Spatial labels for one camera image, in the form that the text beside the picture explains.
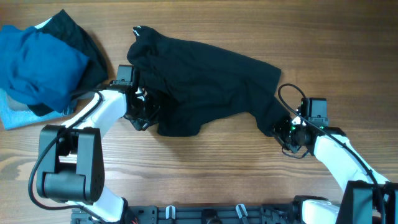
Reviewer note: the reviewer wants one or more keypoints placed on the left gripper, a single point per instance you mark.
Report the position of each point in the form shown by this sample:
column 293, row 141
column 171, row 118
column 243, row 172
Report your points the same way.
column 144, row 115

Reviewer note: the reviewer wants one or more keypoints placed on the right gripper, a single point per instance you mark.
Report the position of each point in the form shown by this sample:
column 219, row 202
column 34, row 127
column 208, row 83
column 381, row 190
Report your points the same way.
column 285, row 137

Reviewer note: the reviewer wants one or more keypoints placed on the black sports shirt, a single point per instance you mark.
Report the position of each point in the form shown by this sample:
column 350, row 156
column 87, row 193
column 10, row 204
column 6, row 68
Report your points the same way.
column 198, row 83

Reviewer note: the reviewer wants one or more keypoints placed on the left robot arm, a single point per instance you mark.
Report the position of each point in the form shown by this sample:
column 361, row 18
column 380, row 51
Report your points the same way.
column 70, row 166

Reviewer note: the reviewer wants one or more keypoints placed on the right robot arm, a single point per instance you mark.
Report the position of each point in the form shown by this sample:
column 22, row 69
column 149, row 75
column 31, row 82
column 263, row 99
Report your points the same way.
column 368, row 197

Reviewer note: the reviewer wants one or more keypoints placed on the black folded garment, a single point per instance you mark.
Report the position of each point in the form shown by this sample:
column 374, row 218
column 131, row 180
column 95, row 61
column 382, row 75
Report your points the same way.
column 77, row 46

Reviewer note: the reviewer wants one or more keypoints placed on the light blue folded garment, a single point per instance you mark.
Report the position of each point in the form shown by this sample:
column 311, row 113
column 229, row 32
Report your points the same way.
column 13, row 119

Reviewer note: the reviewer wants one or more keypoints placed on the right white rail clip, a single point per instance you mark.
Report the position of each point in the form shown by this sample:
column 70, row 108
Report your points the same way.
column 241, row 211

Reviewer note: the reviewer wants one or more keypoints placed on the white rail clip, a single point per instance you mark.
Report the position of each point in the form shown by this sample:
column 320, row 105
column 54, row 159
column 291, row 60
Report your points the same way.
column 241, row 211
column 170, row 212

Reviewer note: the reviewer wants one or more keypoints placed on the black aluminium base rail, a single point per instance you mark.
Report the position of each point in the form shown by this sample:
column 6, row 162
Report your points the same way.
column 263, row 214

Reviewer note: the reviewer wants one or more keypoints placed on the left white rail clip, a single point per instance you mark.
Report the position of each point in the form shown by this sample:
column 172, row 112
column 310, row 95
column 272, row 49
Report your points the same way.
column 170, row 212

